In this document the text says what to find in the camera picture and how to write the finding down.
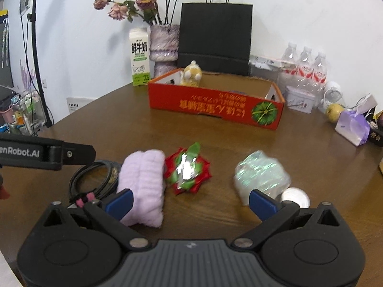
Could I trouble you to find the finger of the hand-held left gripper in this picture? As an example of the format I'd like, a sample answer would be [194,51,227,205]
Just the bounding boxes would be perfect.
[49,141,96,166]

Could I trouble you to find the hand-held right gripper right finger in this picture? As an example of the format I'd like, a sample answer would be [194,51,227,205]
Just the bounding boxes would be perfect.
[231,190,341,249]

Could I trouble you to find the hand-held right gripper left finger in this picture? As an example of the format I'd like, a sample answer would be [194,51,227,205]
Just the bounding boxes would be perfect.
[43,189,150,250]

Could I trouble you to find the black cable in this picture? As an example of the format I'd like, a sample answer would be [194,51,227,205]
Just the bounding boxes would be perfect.
[68,160,122,207]

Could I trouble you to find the purple towel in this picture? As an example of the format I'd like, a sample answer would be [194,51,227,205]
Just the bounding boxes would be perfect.
[116,149,166,228]

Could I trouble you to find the iridescent plastic wrap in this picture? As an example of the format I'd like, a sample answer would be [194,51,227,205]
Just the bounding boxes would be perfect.
[233,151,292,207]

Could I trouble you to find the white bottle cap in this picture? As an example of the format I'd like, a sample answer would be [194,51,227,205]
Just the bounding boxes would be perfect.
[280,187,311,208]

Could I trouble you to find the red and green ribbon bow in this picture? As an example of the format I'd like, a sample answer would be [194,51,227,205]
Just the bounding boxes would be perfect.
[164,142,211,196]

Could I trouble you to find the red cardboard box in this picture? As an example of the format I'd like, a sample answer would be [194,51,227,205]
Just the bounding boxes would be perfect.
[147,68,285,131]

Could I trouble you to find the white and yellow plush toy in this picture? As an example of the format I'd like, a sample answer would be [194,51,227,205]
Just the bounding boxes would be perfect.
[180,61,202,88]

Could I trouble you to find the pink clip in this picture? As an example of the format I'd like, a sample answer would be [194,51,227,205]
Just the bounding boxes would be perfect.
[75,194,96,208]

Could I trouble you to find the black light stand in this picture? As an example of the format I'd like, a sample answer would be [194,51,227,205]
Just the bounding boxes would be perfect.
[28,0,54,127]

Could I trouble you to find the small metal tin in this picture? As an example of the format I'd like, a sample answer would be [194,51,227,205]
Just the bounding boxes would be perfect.
[285,85,316,114]

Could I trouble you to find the white and green milk carton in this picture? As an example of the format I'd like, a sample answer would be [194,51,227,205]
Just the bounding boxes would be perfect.
[129,28,151,87]

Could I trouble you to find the yellow-green pear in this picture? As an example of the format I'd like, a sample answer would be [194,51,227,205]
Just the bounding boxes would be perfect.
[326,103,344,123]

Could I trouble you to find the purple tissue pack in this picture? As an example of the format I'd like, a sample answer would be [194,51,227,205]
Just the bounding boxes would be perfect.
[334,93,378,146]

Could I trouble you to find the small white fan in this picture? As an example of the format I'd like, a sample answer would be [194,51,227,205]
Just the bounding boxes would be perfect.
[319,81,343,108]

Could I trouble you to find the small dark box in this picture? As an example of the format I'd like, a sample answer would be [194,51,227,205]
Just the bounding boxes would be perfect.
[366,120,383,147]

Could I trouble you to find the purple fuzzy vase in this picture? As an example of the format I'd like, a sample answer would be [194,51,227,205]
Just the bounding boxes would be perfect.
[149,24,180,80]

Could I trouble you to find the white flat carton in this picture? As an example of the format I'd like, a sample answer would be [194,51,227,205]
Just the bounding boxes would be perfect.
[250,55,288,71]

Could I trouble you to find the dried pink roses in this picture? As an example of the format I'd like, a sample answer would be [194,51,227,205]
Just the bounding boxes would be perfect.
[93,0,185,26]

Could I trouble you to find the black paper bag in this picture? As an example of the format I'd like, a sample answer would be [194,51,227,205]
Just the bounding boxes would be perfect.
[177,0,254,77]

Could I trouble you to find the wire storage rack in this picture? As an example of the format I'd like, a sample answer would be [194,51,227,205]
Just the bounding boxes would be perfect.
[0,91,48,136]

